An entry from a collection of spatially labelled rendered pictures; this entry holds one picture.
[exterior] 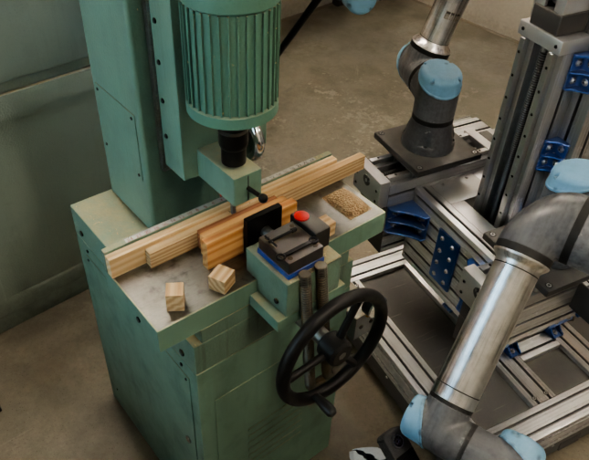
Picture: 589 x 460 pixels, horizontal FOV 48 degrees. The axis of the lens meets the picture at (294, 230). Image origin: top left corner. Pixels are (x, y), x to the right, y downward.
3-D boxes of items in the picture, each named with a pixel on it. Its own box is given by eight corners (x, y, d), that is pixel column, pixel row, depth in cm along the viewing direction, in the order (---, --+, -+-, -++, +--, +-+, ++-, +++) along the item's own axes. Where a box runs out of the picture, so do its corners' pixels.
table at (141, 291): (185, 387, 120) (183, 366, 116) (107, 290, 137) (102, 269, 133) (413, 253, 150) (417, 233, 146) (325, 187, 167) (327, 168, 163)
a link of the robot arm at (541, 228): (522, 162, 107) (389, 435, 105) (591, 188, 102) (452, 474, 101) (525, 182, 117) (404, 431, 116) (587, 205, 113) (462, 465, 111)
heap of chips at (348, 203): (350, 220, 149) (351, 214, 147) (321, 198, 154) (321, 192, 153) (373, 208, 152) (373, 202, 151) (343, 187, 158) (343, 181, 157)
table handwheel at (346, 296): (324, 304, 114) (415, 290, 136) (256, 242, 126) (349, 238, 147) (264, 427, 125) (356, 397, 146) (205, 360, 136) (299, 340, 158)
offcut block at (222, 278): (219, 276, 133) (218, 263, 131) (235, 282, 132) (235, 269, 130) (208, 288, 130) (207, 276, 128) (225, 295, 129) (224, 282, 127)
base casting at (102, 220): (194, 377, 137) (192, 349, 131) (74, 232, 170) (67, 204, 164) (352, 285, 159) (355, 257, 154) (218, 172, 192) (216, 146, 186)
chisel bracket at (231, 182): (235, 214, 135) (234, 180, 130) (197, 181, 143) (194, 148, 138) (263, 200, 139) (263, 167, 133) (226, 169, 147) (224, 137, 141)
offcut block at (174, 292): (184, 310, 126) (183, 295, 123) (166, 311, 125) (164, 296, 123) (184, 297, 128) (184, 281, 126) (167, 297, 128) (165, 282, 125)
